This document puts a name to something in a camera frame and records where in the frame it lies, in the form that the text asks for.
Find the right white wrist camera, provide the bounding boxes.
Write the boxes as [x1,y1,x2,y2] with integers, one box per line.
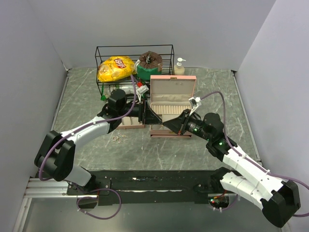
[188,97,201,109]

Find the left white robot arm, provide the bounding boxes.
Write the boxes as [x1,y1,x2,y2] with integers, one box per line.
[34,89,162,194]

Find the yellow Lays chips bag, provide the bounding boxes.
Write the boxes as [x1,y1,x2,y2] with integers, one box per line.
[97,56,136,83]

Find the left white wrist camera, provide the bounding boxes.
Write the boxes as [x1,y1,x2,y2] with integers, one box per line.
[136,82,149,95]

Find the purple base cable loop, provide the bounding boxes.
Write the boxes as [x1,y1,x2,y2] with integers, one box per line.
[76,188,122,220]

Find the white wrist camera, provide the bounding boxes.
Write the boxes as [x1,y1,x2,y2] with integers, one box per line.
[188,97,201,109]
[136,82,149,95]

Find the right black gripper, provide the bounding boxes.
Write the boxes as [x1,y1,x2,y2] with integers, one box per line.
[163,109,212,142]

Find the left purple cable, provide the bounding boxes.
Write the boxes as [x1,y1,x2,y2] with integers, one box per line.
[38,74,143,182]

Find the black wire shelf rack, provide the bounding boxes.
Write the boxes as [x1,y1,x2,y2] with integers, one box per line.
[95,44,175,101]

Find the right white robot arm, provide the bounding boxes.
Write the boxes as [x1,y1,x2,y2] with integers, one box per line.
[163,109,301,228]

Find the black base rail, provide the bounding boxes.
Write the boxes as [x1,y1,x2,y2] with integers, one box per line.
[67,168,225,206]

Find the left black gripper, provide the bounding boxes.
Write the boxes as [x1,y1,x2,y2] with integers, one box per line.
[118,98,163,125]

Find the brown green wrapped package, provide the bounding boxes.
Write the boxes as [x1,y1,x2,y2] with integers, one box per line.
[134,51,163,81]

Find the white green snack bag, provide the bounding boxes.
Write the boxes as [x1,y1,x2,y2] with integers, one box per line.
[100,85,134,101]

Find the pink jewelry box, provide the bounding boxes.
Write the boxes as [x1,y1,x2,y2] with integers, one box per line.
[148,74,197,139]

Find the tangled chain necklace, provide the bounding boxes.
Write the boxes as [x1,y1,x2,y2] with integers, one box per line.
[111,134,129,144]

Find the cream pump lotion bottle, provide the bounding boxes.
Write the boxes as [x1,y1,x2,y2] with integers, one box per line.
[174,58,186,75]

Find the pink jewelry tray insert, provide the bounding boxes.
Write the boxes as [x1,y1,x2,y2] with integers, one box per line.
[117,116,145,130]

